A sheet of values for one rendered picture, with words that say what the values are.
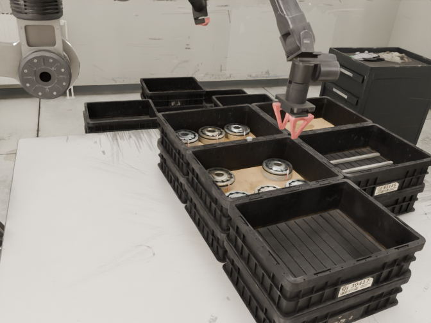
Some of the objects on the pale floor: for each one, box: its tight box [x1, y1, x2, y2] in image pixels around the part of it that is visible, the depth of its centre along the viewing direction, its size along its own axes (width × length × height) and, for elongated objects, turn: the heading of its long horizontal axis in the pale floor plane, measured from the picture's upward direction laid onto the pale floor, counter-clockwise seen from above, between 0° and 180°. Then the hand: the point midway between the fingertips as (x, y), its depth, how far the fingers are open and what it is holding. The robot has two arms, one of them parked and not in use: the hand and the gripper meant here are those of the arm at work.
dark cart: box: [319, 47, 431, 146], centre depth 294 cm, size 60×45×90 cm
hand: (288, 131), depth 112 cm, fingers open, 6 cm apart
